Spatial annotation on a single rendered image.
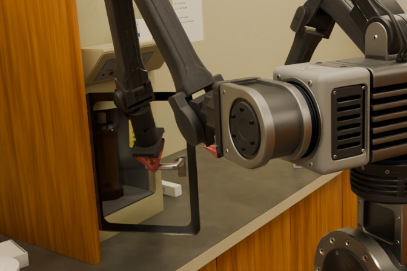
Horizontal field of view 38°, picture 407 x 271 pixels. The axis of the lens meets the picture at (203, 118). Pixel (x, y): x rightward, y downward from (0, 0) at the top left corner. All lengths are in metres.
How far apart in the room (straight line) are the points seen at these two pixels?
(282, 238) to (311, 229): 0.22
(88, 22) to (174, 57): 0.65
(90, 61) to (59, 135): 0.21
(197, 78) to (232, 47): 1.94
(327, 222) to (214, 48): 0.99
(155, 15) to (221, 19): 1.85
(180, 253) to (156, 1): 0.83
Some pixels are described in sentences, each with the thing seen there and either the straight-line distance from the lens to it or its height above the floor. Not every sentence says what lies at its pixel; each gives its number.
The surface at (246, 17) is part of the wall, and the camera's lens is 3.10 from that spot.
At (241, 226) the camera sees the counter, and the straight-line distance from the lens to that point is 1.83.
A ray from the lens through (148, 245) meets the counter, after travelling 1.75.
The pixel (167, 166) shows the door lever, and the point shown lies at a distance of 1.56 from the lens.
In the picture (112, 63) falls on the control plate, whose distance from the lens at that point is 1.63.
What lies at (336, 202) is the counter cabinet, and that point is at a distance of 2.51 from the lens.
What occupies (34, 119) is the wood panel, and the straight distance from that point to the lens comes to 1.68.
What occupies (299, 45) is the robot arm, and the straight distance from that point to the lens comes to 1.64.
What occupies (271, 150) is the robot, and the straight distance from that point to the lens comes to 0.85.
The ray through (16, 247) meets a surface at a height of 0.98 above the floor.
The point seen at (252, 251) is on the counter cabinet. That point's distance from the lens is 1.97.
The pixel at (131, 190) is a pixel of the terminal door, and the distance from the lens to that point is 1.67.
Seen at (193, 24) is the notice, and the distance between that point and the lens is 2.73.
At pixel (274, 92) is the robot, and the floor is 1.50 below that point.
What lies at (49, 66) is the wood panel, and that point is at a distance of 1.59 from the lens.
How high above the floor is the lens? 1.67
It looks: 13 degrees down
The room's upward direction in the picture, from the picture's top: 3 degrees counter-clockwise
